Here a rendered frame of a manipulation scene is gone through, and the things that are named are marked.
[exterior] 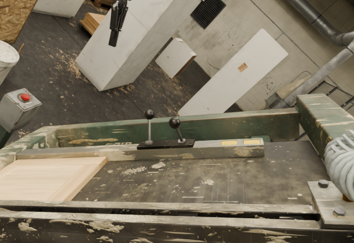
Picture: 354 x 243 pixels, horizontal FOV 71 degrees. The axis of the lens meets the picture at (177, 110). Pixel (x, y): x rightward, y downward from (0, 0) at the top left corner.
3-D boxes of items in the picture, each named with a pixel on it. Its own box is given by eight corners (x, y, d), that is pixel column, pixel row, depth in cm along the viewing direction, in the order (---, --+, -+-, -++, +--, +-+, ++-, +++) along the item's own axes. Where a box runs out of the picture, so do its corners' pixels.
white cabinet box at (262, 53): (185, 106, 526) (262, 30, 447) (205, 126, 522) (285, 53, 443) (176, 113, 470) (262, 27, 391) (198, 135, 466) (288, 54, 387)
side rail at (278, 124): (68, 144, 131) (62, 124, 128) (296, 132, 103) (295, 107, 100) (60, 149, 126) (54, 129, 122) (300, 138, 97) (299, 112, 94)
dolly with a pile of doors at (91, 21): (96, 27, 486) (105, 15, 474) (114, 46, 482) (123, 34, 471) (74, 25, 429) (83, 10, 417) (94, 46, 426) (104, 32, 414)
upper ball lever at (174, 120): (178, 139, 87) (168, 114, 78) (188, 138, 86) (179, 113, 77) (177, 148, 85) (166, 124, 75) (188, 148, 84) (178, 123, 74)
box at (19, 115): (10, 110, 132) (25, 87, 126) (27, 125, 133) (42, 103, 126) (-10, 118, 121) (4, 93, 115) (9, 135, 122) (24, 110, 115)
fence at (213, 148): (28, 157, 106) (25, 149, 105) (263, 148, 82) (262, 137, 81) (18, 163, 102) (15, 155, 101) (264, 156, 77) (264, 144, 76)
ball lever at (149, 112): (146, 147, 90) (146, 110, 93) (156, 146, 89) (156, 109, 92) (141, 146, 86) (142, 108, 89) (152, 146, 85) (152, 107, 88)
